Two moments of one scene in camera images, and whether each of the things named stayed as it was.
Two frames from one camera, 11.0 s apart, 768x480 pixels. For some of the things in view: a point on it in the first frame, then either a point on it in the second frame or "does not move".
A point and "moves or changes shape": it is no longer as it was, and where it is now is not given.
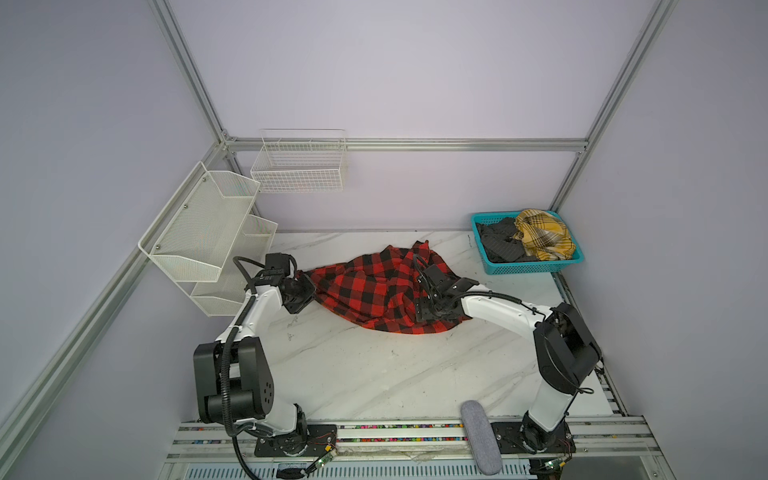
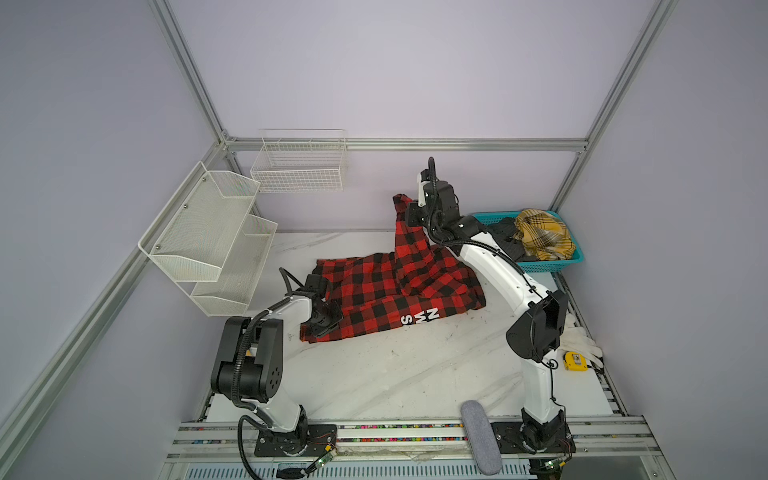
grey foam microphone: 482,438 does not move
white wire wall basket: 300,161 does not move
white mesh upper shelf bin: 193,235 does not move
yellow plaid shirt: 543,235 does not move
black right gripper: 421,310 -> 410,214
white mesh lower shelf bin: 222,298 does not move
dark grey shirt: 498,243 does not move
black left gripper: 309,289 -> 336,316
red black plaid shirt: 377,290 moves or changes shape
